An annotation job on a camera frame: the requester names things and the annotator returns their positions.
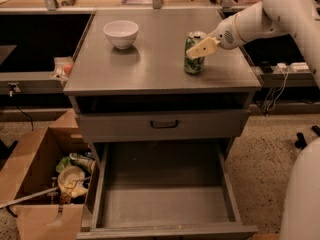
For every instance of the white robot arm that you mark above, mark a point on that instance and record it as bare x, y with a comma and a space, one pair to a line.
300, 20

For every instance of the crumpled bags in box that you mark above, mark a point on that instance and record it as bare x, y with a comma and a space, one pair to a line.
73, 170

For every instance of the white ceramic bowl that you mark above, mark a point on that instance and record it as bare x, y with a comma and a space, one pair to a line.
121, 33

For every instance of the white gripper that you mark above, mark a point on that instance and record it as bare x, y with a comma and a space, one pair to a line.
226, 34

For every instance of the brown cardboard box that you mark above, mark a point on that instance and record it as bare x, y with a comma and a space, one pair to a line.
30, 169

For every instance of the green soda can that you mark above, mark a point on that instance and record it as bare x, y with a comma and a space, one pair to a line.
193, 66

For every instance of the closed grey upper drawer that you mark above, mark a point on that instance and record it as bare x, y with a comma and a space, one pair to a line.
172, 125

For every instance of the grey metal rod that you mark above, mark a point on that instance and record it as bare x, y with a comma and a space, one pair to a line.
37, 194

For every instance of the grey metal drawer cabinet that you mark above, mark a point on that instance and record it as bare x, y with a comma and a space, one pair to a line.
149, 76

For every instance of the white power strip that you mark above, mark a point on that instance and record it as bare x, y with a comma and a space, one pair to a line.
297, 67

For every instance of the open grey lower drawer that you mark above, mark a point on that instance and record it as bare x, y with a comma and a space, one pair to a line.
165, 190

